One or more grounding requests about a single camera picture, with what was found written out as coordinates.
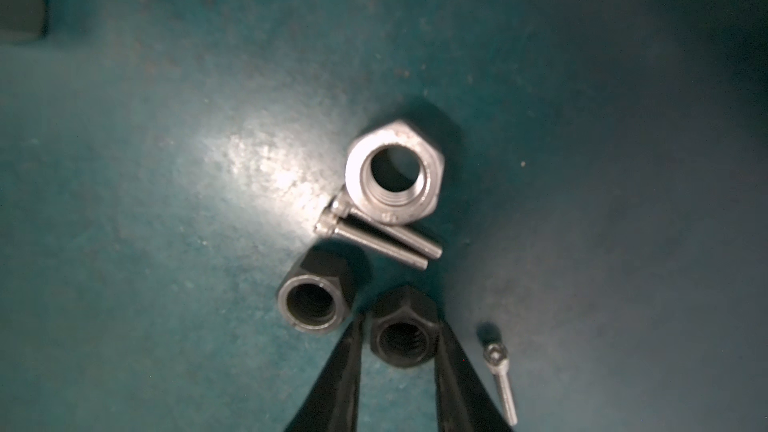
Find small silver screw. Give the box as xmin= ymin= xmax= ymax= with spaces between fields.
xmin=483 ymin=342 xmax=518 ymax=427
xmin=314 ymin=214 xmax=429 ymax=271
xmin=330 ymin=187 xmax=443 ymax=260

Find grey compartment organizer box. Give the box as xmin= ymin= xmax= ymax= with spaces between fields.
xmin=1 ymin=0 xmax=47 ymax=45

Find black nut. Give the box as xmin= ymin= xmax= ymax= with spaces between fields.
xmin=370 ymin=285 xmax=440 ymax=368
xmin=276 ymin=249 xmax=357 ymax=334

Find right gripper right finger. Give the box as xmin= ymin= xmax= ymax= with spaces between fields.
xmin=434 ymin=321 xmax=513 ymax=432

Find green table mat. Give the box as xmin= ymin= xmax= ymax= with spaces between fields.
xmin=1 ymin=0 xmax=767 ymax=431

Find silver nut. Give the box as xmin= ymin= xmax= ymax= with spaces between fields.
xmin=344 ymin=120 xmax=445 ymax=225

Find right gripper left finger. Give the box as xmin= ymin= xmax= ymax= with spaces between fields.
xmin=285 ymin=315 xmax=364 ymax=432

